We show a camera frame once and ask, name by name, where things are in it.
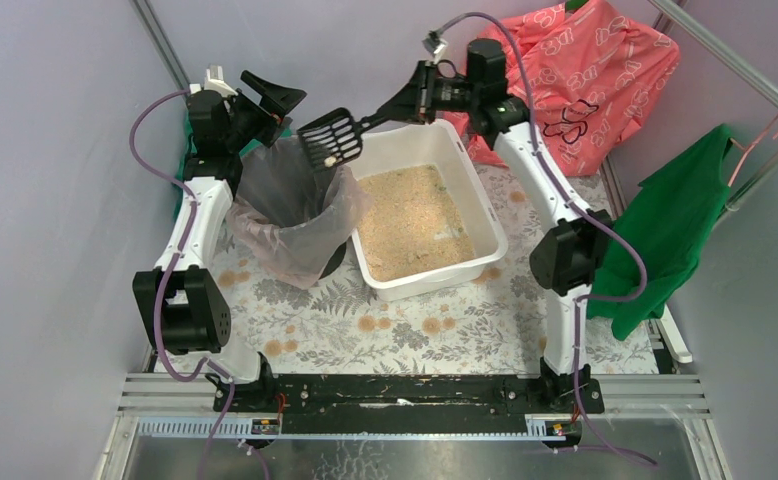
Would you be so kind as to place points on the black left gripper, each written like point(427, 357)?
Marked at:
point(247, 113)

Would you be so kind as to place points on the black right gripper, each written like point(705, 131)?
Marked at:
point(417, 92)

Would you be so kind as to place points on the black litter scoop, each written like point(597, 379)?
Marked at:
point(335, 138)

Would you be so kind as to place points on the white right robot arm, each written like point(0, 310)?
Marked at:
point(565, 260)

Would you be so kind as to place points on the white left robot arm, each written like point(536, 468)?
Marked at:
point(185, 315)

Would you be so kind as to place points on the beige cat litter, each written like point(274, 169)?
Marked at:
point(413, 226)

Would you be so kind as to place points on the white litter box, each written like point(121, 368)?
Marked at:
point(437, 144)

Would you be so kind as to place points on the green shirt back left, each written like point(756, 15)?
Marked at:
point(189, 151)

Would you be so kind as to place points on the green shirt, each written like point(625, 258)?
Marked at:
point(189, 151)
point(668, 223)

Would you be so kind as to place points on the black trash bin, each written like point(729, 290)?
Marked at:
point(296, 205)

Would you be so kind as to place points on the pink plastic bin liner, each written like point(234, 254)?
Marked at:
point(296, 212)

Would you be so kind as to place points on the pink patterned garment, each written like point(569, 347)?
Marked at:
point(594, 76)

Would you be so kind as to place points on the floral table mat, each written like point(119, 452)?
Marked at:
point(494, 324)

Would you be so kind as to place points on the green shirt on right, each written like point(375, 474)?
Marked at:
point(668, 223)

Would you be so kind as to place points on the metal clothes rack bar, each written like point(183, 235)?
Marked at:
point(753, 77)

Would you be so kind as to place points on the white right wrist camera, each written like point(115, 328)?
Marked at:
point(435, 45)

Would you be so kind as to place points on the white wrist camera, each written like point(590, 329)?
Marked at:
point(435, 45)
point(214, 81)

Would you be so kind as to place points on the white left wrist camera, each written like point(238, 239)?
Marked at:
point(214, 81)

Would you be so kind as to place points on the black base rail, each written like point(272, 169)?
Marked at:
point(346, 404)

